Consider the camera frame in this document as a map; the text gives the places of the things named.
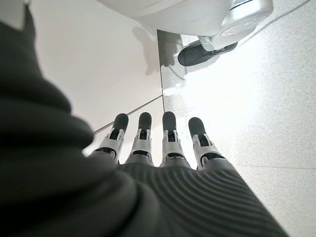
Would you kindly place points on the white cabinet door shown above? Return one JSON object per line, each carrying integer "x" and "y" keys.
{"x": 155, "y": 108}
{"x": 98, "y": 61}

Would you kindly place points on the robot foot with dark sole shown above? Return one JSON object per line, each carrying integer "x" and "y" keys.
{"x": 192, "y": 55}

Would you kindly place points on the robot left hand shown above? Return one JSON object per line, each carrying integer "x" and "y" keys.
{"x": 123, "y": 197}

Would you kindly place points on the white robot leg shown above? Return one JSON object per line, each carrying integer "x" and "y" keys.
{"x": 185, "y": 14}

